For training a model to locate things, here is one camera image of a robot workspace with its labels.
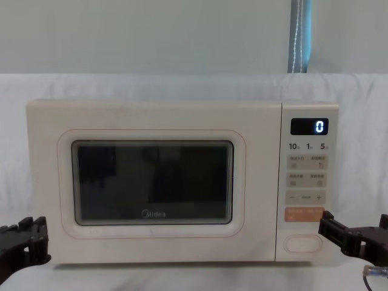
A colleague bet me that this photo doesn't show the grey striped post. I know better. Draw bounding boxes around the grey striped post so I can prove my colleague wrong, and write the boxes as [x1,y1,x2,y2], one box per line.
[287,0,313,74]

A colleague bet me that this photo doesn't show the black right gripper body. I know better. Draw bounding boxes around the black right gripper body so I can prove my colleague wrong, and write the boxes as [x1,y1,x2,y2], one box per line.
[359,225,388,266]

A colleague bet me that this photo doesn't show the thin cable with silver plug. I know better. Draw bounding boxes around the thin cable with silver plug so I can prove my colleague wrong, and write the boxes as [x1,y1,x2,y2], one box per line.
[362,264,388,291]

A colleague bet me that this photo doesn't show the cream microwave oven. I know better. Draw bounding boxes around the cream microwave oven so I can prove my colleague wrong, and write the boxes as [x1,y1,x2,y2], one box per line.
[25,98,340,268]

